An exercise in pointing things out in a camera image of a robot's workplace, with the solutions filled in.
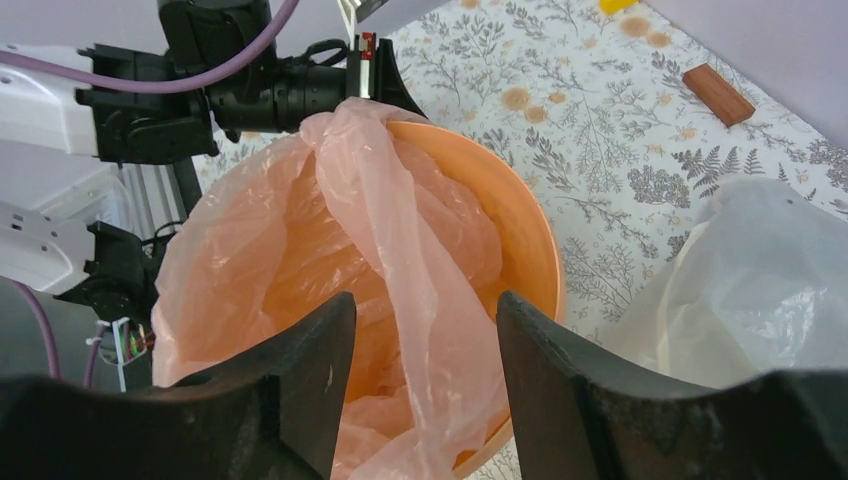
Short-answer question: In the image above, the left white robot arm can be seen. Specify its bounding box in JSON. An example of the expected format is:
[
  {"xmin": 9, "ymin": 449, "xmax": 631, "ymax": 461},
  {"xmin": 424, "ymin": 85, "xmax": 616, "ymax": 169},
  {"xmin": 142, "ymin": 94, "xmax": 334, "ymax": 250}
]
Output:
[{"xmin": 1, "ymin": 1, "xmax": 418, "ymax": 325}]

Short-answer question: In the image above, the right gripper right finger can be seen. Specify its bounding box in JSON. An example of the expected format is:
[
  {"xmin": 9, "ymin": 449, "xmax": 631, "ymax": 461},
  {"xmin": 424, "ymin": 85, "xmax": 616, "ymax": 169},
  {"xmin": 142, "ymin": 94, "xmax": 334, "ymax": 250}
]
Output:
[{"xmin": 496, "ymin": 291, "xmax": 847, "ymax": 479}]

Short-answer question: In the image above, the clear white trash bag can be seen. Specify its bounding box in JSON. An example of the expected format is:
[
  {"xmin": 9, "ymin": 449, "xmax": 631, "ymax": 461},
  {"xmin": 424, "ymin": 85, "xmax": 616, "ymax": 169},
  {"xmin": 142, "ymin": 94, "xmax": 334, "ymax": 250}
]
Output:
[{"xmin": 600, "ymin": 176, "xmax": 847, "ymax": 388}]

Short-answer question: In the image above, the yellow toy block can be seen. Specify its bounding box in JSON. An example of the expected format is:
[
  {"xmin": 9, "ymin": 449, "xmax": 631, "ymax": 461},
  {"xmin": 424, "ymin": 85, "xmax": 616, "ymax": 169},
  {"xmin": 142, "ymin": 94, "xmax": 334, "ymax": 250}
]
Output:
[{"xmin": 598, "ymin": 0, "xmax": 639, "ymax": 15}]

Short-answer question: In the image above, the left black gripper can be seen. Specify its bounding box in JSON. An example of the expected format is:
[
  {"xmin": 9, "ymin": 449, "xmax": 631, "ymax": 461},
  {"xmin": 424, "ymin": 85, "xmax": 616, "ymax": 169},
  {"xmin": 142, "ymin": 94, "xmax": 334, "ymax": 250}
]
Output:
[{"xmin": 205, "ymin": 36, "xmax": 424, "ymax": 133}]

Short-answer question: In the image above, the pink plastic trash bag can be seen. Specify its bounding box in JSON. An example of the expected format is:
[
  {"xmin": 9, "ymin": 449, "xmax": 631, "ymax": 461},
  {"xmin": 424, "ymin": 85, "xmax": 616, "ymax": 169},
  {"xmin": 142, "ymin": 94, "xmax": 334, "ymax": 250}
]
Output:
[{"xmin": 153, "ymin": 98, "xmax": 507, "ymax": 479}]

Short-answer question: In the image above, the floral patterned table mat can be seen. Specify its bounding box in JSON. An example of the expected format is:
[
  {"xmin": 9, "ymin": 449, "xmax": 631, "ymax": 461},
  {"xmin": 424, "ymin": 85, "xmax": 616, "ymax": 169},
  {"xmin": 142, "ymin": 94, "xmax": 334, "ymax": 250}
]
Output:
[{"xmin": 394, "ymin": 1, "xmax": 847, "ymax": 345}]

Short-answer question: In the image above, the brown wooden cylinder block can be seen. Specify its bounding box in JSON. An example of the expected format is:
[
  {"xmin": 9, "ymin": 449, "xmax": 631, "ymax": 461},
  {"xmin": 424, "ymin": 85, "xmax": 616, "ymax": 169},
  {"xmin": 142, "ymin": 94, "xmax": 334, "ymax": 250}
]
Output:
[{"xmin": 682, "ymin": 63, "xmax": 756, "ymax": 128}]

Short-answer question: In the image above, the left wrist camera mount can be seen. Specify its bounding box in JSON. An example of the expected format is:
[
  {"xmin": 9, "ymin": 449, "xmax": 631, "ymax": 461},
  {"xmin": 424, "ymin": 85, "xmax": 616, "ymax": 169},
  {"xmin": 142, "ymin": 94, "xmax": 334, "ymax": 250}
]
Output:
[{"xmin": 337, "ymin": 0, "xmax": 388, "ymax": 42}]

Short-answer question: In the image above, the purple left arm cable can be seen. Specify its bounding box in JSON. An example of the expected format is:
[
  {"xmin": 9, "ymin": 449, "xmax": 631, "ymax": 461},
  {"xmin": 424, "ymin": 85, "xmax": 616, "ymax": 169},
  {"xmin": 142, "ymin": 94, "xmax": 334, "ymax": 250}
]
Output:
[{"xmin": 0, "ymin": 0, "xmax": 303, "ymax": 95}]

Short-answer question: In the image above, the orange plastic trash bin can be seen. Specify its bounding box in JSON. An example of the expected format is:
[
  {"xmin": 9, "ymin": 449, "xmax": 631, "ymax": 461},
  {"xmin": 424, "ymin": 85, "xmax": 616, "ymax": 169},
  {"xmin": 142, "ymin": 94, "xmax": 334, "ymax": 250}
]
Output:
[{"xmin": 152, "ymin": 119, "xmax": 568, "ymax": 480}]

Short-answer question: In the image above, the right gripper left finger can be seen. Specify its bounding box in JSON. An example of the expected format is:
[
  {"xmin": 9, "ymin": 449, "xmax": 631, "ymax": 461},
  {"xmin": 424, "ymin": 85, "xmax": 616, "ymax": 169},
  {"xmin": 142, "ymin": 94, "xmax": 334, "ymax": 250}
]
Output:
[{"xmin": 1, "ymin": 292, "xmax": 356, "ymax": 479}]

